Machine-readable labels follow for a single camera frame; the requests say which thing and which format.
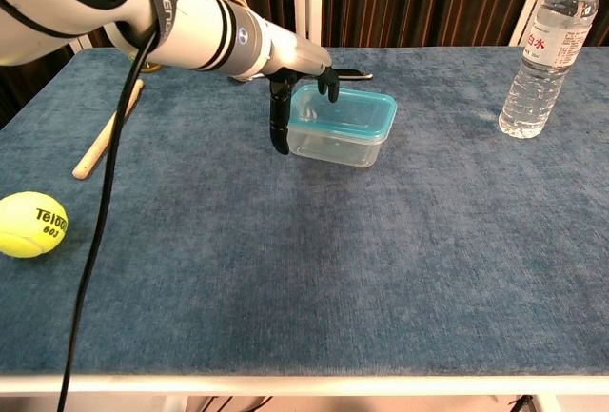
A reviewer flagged white slanted frame post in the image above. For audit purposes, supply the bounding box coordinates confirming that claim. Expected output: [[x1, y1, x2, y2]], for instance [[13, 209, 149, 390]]
[[508, 0, 572, 47]]

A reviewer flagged white vertical frame post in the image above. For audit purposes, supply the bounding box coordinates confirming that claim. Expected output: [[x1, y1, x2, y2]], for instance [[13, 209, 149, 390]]
[[293, 0, 324, 48]]

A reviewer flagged blue table cloth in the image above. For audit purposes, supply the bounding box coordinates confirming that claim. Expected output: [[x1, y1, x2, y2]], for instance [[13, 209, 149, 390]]
[[0, 46, 609, 378]]

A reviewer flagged blue plastic lid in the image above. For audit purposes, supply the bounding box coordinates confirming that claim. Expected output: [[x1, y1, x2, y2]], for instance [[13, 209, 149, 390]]
[[288, 84, 399, 146]]

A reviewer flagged clear plastic water bottle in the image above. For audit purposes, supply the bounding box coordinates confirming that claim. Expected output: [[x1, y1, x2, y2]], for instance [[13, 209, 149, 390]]
[[498, 0, 599, 140]]

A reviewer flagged wooden drumstick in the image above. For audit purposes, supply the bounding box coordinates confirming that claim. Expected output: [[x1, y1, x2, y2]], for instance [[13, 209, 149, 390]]
[[71, 78, 146, 180]]

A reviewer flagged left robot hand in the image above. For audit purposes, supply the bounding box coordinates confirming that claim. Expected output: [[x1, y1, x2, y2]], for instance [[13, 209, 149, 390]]
[[264, 26, 342, 156]]

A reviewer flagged yellow tennis ball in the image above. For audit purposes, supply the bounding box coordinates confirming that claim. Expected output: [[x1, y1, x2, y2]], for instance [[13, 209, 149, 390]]
[[0, 191, 69, 260]]

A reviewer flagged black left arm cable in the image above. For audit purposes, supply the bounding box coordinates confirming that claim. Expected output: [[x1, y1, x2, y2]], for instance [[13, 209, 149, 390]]
[[56, 0, 196, 412]]

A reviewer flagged clear plastic container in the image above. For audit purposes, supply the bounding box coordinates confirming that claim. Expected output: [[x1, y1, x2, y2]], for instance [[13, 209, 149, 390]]
[[286, 119, 389, 169]]

